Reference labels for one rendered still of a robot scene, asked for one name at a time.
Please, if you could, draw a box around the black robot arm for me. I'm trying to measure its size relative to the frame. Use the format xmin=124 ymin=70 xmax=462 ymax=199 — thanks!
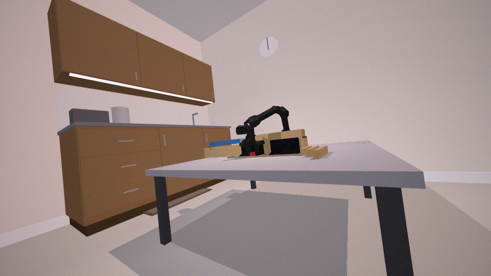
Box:
xmin=236 ymin=106 xmax=290 ymax=145

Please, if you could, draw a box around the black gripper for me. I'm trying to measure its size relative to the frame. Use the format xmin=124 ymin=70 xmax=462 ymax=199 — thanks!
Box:
xmin=239 ymin=134 xmax=265 ymax=155

